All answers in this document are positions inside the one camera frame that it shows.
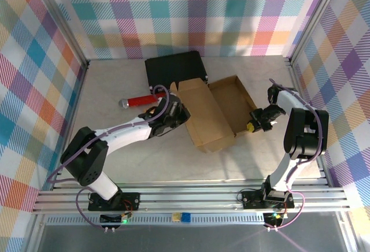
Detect perforated grey cable duct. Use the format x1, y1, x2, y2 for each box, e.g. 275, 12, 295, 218
45, 216, 346, 227

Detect red toy microphone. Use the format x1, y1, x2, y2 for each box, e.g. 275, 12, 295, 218
117, 91, 167, 109

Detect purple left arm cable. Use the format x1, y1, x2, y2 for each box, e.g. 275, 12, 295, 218
47, 85, 172, 232

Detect black hard case with handle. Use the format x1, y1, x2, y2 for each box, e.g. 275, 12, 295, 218
144, 50, 209, 94

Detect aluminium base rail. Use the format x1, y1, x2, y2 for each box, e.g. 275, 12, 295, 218
31, 181, 352, 214

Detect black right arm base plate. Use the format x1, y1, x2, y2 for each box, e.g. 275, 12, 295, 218
241, 190, 295, 210

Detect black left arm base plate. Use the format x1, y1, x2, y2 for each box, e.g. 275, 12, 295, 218
88, 191, 141, 212

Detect controller board green light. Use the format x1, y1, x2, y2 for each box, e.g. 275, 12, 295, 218
264, 213, 290, 225
99, 212, 134, 224

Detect left controller board green light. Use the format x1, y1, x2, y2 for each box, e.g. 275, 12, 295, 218
99, 212, 134, 224

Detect right controller board green light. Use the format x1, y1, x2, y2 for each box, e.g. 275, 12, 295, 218
264, 213, 290, 225

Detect brown cardboard paper box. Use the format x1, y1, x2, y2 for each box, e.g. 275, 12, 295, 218
169, 74, 258, 154

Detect aluminium frame post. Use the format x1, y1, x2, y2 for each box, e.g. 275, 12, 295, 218
287, 0, 346, 68
21, 213, 47, 252
28, 0, 90, 71
338, 210, 364, 252

